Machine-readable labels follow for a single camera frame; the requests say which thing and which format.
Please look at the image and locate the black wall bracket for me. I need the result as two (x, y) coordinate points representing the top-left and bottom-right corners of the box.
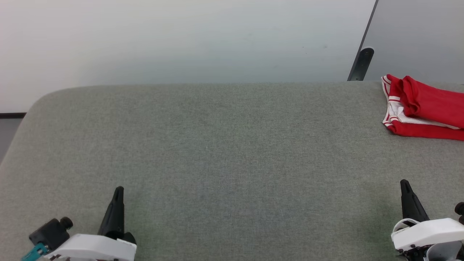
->
(347, 47), (375, 82)

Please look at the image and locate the teal cable connector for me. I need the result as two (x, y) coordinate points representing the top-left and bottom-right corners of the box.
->
(21, 243), (49, 261)

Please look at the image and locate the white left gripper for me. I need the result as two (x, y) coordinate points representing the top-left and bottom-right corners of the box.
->
(43, 186), (137, 261)

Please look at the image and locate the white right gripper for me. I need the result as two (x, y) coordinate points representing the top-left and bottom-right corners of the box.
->
(390, 179), (464, 261)

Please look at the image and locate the red and white shirt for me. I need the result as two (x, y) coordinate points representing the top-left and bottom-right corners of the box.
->
(381, 74), (464, 141)

